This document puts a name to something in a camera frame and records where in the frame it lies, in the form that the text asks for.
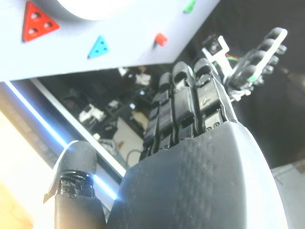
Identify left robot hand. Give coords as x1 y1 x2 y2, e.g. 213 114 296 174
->
43 58 290 229

